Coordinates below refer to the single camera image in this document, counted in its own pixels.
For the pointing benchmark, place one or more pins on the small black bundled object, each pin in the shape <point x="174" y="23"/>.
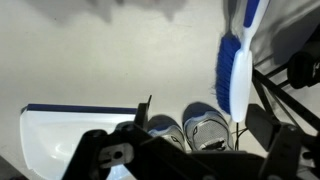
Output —
<point x="303" y="70"/>

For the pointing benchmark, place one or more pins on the grey mesh sneaker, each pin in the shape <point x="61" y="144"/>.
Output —
<point x="168" y="131"/>
<point x="208" y="130"/>

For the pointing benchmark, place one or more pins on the white plastic dustpan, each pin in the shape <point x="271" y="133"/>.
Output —
<point x="60" y="136"/>

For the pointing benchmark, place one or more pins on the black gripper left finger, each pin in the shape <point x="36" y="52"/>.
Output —
<point x="142" y="115"/>

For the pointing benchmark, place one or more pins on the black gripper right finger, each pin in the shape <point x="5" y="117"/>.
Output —
<point x="263" y="126"/>

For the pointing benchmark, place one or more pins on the blue white hand brush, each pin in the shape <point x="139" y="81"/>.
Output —
<point x="241" y="73"/>

